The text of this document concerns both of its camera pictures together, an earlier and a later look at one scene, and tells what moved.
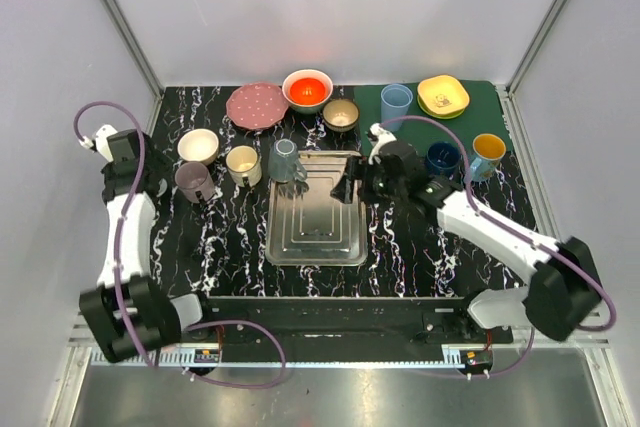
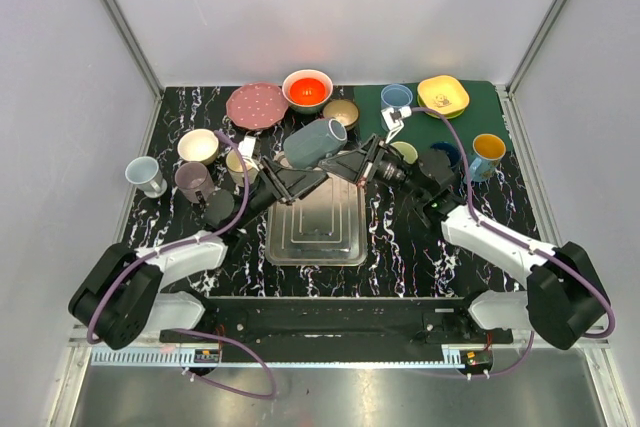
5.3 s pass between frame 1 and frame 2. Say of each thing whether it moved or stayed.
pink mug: stayed
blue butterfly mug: stayed
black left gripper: moved
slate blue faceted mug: moved
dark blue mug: stayed
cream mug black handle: stayed
